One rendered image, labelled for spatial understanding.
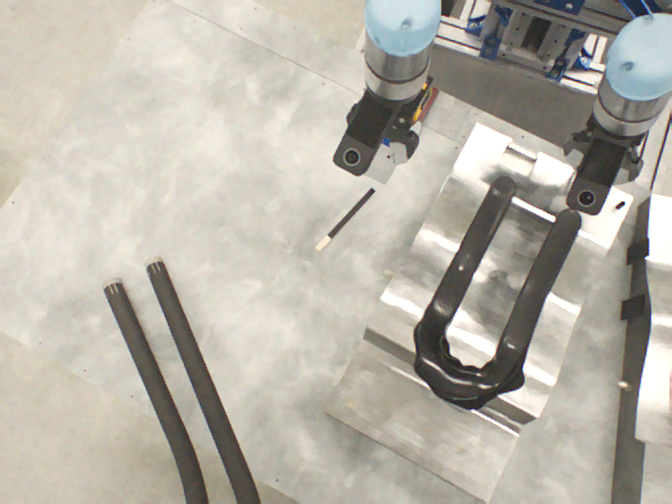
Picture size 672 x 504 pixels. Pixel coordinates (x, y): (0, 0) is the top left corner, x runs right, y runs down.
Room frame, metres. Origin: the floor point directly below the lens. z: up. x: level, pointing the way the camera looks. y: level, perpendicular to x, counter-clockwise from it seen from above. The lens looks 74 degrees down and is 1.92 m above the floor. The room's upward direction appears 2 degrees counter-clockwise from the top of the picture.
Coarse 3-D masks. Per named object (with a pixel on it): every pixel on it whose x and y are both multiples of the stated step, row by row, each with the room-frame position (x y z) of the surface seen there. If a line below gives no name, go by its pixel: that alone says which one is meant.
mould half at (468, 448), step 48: (480, 144) 0.45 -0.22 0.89; (480, 192) 0.37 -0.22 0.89; (528, 192) 0.37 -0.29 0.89; (624, 192) 0.36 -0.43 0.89; (432, 240) 0.30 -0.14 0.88; (528, 240) 0.29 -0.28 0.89; (576, 240) 0.29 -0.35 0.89; (432, 288) 0.22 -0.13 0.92; (480, 288) 0.22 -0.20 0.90; (576, 288) 0.22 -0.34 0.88; (384, 336) 0.15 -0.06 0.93; (480, 336) 0.14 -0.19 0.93; (384, 384) 0.09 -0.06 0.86; (528, 384) 0.08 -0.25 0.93; (384, 432) 0.02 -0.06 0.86; (432, 432) 0.02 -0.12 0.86; (480, 432) 0.02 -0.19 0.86; (480, 480) -0.05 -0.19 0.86
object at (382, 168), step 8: (384, 144) 0.43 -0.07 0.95; (384, 152) 0.41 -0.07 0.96; (392, 152) 0.41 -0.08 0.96; (376, 160) 0.40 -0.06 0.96; (384, 160) 0.40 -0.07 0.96; (392, 160) 0.40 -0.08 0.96; (376, 168) 0.39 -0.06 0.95; (384, 168) 0.38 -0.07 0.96; (392, 168) 0.39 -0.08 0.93; (368, 176) 0.39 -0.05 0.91; (376, 176) 0.39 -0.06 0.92; (384, 176) 0.38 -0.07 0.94; (384, 184) 0.38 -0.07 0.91
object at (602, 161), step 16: (592, 144) 0.35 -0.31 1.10; (608, 144) 0.35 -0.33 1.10; (624, 144) 0.35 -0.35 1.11; (592, 160) 0.33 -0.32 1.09; (608, 160) 0.33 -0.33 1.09; (576, 176) 0.32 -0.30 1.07; (592, 176) 0.32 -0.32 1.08; (608, 176) 0.31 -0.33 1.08; (576, 192) 0.30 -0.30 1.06; (592, 192) 0.30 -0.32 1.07; (608, 192) 0.30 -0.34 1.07; (576, 208) 0.29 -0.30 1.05; (592, 208) 0.28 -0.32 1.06
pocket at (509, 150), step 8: (512, 144) 0.45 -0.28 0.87; (504, 152) 0.44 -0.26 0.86; (512, 152) 0.44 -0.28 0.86; (520, 152) 0.44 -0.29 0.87; (528, 152) 0.44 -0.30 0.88; (504, 160) 0.43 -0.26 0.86; (512, 160) 0.43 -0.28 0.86; (520, 160) 0.43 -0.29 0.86; (528, 160) 0.43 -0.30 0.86; (536, 160) 0.42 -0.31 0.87; (512, 168) 0.42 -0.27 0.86; (520, 168) 0.42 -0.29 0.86; (528, 168) 0.42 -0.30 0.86; (528, 176) 0.40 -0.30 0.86
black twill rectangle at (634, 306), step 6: (642, 294) 0.21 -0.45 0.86; (624, 300) 0.21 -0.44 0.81; (630, 300) 0.21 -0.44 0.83; (636, 300) 0.20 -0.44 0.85; (642, 300) 0.20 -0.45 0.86; (624, 306) 0.20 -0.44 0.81; (630, 306) 0.20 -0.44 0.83; (636, 306) 0.19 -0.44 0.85; (642, 306) 0.19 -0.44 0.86; (624, 312) 0.19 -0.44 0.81; (630, 312) 0.19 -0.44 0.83; (636, 312) 0.18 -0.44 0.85; (642, 312) 0.18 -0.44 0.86; (624, 318) 0.18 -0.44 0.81
